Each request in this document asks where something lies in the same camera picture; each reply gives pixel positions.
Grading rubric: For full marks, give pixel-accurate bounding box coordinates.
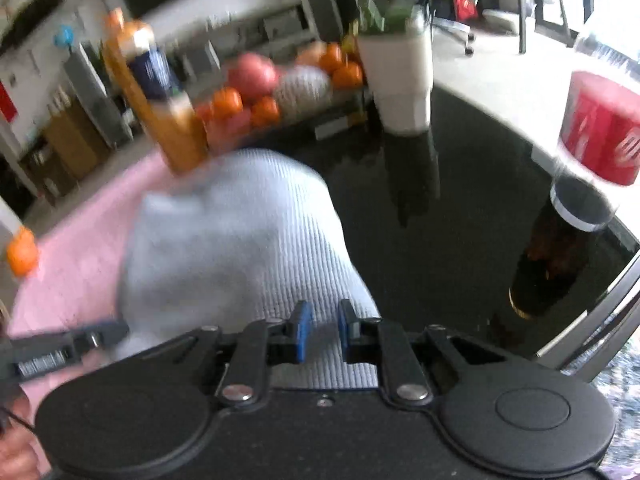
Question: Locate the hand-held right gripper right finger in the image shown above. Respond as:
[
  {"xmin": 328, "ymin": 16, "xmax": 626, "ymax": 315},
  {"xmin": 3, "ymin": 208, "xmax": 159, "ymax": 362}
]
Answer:
[{"xmin": 337, "ymin": 299, "xmax": 506, "ymax": 407}]

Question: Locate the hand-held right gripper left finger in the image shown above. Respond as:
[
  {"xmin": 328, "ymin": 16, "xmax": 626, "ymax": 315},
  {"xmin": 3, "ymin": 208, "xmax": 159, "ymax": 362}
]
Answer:
[{"xmin": 142, "ymin": 300, "xmax": 317, "ymax": 407}]

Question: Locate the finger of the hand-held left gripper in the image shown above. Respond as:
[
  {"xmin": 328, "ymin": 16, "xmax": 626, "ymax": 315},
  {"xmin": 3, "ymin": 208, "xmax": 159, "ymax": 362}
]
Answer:
[{"xmin": 0, "ymin": 319, "xmax": 131, "ymax": 383}]

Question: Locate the grey-blue knit sweater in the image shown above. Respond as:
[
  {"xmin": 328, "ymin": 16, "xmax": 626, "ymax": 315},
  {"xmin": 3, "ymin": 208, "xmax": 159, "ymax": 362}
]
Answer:
[{"xmin": 117, "ymin": 149, "xmax": 381, "ymax": 391}]

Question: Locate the person's left hand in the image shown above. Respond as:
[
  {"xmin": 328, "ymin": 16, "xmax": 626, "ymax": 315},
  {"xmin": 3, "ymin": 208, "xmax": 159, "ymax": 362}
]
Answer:
[{"xmin": 0, "ymin": 427, "xmax": 48, "ymax": 480}]

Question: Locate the pink printed blanket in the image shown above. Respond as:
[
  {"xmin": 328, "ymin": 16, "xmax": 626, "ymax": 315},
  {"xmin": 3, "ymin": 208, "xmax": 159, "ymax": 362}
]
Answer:
[{"xmin": 5, "ymin": 152, "xmax": 171, "ymax": 476}]

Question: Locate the bumpy orange citrus fruit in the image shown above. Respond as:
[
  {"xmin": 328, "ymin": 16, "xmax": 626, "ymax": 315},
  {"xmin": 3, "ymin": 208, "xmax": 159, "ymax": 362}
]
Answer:
[{"xmin": 6, "ymin": 227, "xmax": 40, "ymax": 277}]

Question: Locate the brown wooden cabinet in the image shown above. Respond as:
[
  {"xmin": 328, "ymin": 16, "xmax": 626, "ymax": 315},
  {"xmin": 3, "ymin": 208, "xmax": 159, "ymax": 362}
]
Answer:
[{"xmin": 20, "ymin": 95, "xmax": 108, "ymax": 201}]

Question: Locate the metal fruit tray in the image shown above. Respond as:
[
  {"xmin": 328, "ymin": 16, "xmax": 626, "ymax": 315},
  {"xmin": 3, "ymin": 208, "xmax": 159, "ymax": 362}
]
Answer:
[{"xmin": 280, "ymin": 95, "xmax": 371, "ymax": 141}]

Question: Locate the pink-red apple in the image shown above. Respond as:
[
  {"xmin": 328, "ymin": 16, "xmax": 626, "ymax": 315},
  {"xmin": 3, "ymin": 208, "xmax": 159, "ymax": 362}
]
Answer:
[{"xmin": 212, "ymin": 110, "xmax": 252, "ymax": 148}]

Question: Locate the small tangerine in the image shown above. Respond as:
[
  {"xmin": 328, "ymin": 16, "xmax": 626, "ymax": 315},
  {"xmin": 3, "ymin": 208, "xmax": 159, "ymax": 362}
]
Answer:
[
  {"xmin": 332, "ymin": 61, "xmax": 363, "ymax": 90},
  {"xmin": 251, "ymin": 96, "xmax": 281, "ymax": 128},
  {"xmin": 212, "ymin": 87, "xmax": 244, "ymax": 121},
  {"xmin": 320, "ymin": 42, "xmax": 346, "ymax": 73}
]

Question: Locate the orange juice bottle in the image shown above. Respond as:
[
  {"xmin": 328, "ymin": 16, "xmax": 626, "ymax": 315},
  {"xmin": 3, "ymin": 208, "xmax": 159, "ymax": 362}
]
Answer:
[{"xmin": 100, "ymin": 7, "xmax": 210, "ymax": 176}]

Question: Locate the foam-netted fruit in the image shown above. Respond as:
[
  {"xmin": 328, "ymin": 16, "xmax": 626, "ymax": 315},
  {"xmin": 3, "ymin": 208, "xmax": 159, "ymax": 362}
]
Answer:
[{"xmin": 274, "ymin": 66, "xmax": 333, "ymax": 123}]

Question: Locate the tall grey metal cabinet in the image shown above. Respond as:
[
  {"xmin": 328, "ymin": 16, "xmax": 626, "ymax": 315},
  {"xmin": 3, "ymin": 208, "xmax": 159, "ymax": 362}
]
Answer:
[{"xmin": 62, "ymin": 42, "xmax": 136, "ymax": 148}]

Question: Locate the white pot with plant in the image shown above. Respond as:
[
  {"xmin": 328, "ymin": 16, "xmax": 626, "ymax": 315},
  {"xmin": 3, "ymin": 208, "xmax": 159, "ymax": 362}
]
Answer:
[{"xmin": 352, "ymin": 0, "xmax": 435, "ymax": 136}]

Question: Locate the dark red apple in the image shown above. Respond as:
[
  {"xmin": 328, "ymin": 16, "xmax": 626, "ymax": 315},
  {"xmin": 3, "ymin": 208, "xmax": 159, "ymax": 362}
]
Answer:
[{"xmin": 227, "ymin": 52, "xmax": 278, "ymax": 103}]

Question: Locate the pale peach apple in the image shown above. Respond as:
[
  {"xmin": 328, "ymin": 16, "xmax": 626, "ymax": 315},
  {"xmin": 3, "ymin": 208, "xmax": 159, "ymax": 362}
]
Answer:
[{"xmin": 299, "ymin": 42, "xmax": 326, "ymax": 67}]

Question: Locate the long metal shelf unit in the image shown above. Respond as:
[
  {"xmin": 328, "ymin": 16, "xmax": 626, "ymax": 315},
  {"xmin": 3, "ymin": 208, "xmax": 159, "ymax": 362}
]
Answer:
[{"xmin": 145, "ymin": 0, "xmax": 321, "ymax": 61}]

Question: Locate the office chair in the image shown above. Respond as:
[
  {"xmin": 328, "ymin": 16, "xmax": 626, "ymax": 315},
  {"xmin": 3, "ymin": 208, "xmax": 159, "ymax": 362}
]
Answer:
[{"xmin": 385, "ymin": 0, "xmax": 478, "ymax": 56}]

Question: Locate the red label cola bottle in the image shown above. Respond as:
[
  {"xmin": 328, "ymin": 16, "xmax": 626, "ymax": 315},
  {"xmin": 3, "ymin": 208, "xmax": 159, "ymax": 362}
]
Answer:
[{"xmin": 549, "ymin": 17, "xmax": 640, "ymax": 233}]

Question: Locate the red wall banner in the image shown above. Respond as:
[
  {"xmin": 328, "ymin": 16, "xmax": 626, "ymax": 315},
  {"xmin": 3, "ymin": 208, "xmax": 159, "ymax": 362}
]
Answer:
[{"xmin": 0, "ymin": 80, "xmax": 18, "ymax": 122}]

